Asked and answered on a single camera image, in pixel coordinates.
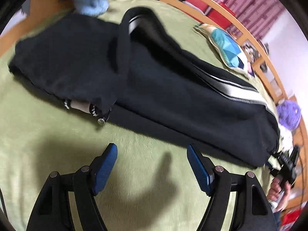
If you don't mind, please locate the person's right hand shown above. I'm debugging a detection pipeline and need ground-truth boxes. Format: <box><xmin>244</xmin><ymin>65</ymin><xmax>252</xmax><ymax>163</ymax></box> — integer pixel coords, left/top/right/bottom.
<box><xmin>267</xmin><ymin>176</ymin><xmax>291</xmax><ymax>212</ymax></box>

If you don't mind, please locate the colourful patchwork pillow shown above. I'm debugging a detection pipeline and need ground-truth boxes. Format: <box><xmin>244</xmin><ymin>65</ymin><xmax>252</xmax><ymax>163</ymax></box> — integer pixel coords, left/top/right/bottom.
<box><xmin>194</xmin><ymin>23</ymin><xmax>255</xmax><ymax>79</ymax></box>

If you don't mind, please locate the purple fluffy plush toy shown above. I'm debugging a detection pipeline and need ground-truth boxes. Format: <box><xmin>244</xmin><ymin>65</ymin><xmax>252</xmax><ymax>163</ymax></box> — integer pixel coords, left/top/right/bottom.
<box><xmin>276</xmin><ymin>100</ymin><xmax>301</xmax><ymax>130</ymax></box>

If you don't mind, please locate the wooden bed frame rail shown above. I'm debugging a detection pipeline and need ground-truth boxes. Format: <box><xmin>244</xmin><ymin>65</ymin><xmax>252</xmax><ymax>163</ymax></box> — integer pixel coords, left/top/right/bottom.
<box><xmin>158</xmin><ymin>0</ymin><xmax>307</xmax><ymax>210</ymax></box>

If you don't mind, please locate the black pants white side stripe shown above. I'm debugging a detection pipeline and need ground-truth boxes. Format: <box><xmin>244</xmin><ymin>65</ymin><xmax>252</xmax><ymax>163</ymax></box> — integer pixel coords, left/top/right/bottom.
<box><xmin>8</xmin><ymin>7</ymin><xmax>280</xmax><ymax>167</ymax></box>

